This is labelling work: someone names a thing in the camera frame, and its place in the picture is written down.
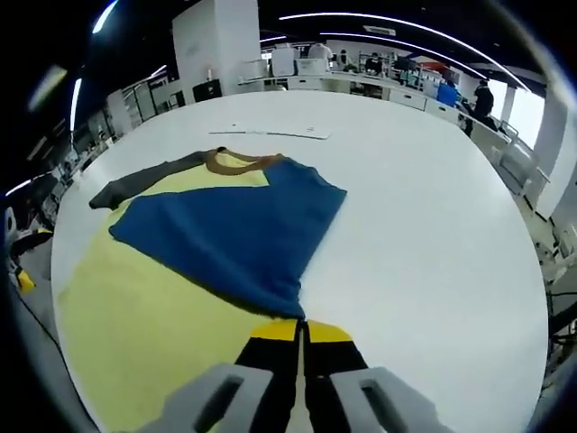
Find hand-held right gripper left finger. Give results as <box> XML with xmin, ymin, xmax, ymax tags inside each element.
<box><xmin>139</xmin><ymin>318</ymin><xmax>301</xmax><ymax>433</ymax></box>

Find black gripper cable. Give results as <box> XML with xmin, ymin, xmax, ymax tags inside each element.
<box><xmin>17</xmin><ymin>288</ymin><xmax>62</xmax><ymax>348</ymax></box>

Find white square pillar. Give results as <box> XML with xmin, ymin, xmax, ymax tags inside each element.
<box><xmin>171</xmin><ymin>0</ymin><xmax>261</xmax><ymax>94</ymax></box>

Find blue bin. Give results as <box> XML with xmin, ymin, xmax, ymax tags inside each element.
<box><xmin>437</xmin><ymin>83</ymin><xmax>461</xmax><ymax>107</ymax></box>

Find yellow blue brown garment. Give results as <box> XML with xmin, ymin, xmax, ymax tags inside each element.
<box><xmin>56</xmin><ymin>146</ymin><xmax>348</xmax><ymax>432</ymax></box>

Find white ceiling light strip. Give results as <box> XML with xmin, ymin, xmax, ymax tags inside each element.
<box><xmin>69</xmin><ymin>77</ymin><xmax>83</xmax><ymax>132</ymax></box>
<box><xmin>92</xmin><ymin>0</ymin><xmax>119</xmax><ymax>35</ymax></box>

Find white counter with drawers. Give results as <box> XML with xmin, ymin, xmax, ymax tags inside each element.
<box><xmin>238</xmin><ymin>71</ymin><xmax>474</xmax><ymax>123</ymax></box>

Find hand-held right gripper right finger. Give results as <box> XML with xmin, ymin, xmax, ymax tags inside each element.
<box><xmin>302</xmin><ymin>318</ymin><xmax>456</xmax><ymax>433</ymax></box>

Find white storage box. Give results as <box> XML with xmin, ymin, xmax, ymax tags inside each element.
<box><xmin>295</xmin><ymin>57</ymin><xmax>326</xmax><ymax>77</ymax></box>

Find curved white ceiling light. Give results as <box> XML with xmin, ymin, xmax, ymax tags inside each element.
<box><xmin>278</xmin><ymin>12</ymin><xmax>528</xmax><ymax>91</ymax></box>

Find thin white template sheet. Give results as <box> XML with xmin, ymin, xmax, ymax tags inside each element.
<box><xmin>208</xmin><ymin>124</ymin><xmax>333</xmax><ymax>141</ymax></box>

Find white box appliance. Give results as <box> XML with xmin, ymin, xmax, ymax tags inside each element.
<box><xmin>270</xmin><ymin>47</ymin><xmax>297</xmax><ymax>77</ymax></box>

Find black cabinet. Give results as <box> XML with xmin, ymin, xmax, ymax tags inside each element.
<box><xmin>192</xmin><ymin>78</ymin><xmax>223</xmax><ymax>103</ymax></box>

